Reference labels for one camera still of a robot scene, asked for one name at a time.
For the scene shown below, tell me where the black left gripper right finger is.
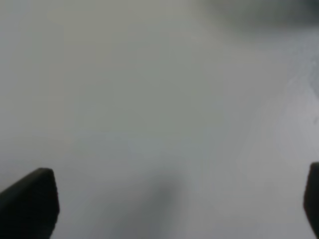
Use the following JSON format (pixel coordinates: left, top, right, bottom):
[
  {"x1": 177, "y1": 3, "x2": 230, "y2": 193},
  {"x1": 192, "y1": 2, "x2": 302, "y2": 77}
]
[{"x1": 303, "y1": 162, "x2": 319, "y2": 239}]

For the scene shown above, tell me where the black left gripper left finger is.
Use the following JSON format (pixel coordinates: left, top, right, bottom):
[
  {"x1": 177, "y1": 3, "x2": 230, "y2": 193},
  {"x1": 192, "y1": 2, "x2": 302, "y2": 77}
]
[{"x1": 0, "y1": 168, "x2": 60, "y2": 239}]

